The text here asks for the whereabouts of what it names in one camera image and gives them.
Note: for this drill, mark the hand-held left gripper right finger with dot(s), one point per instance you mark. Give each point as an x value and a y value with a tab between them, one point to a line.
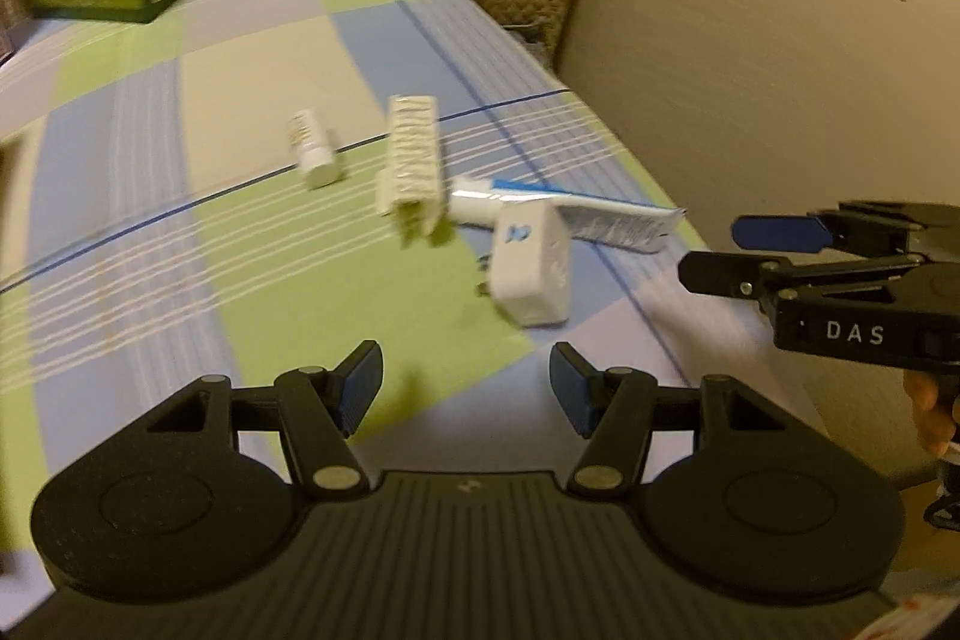
571	389

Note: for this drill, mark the checked bed sheet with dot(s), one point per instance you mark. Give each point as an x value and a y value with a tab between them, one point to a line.
225	197

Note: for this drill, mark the white and blue toothpaste tube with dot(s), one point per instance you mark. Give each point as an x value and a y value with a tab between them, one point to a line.
600	220

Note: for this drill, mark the white ribbed strip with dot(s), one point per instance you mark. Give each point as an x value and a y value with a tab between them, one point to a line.
411	160

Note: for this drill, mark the small white bottle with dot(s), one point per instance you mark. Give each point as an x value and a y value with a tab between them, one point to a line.
315	153

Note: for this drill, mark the person's right hand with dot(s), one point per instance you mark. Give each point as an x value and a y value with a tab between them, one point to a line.
930	415

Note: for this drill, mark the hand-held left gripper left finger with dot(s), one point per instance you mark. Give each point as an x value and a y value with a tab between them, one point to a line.
358	385

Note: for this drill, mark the white charger adapter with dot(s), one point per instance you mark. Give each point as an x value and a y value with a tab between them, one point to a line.
532	269

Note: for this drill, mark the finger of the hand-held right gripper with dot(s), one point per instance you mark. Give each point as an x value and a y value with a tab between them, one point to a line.
780	233
720	272

